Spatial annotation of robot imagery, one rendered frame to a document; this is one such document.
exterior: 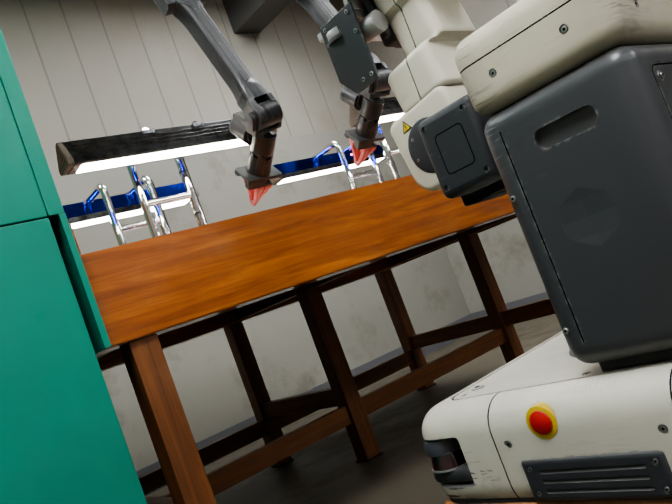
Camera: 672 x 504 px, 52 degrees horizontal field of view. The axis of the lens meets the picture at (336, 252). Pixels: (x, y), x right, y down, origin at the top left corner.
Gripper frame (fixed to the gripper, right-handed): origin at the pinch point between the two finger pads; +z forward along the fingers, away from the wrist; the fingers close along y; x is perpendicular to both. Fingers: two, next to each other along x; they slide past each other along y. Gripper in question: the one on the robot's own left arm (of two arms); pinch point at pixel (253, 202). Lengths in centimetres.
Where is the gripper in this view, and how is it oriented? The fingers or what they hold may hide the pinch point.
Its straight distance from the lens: 177.6
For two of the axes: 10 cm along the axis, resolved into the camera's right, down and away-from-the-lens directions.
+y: -7.4, 2.5, -6.2
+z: -2.1, 8.0, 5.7
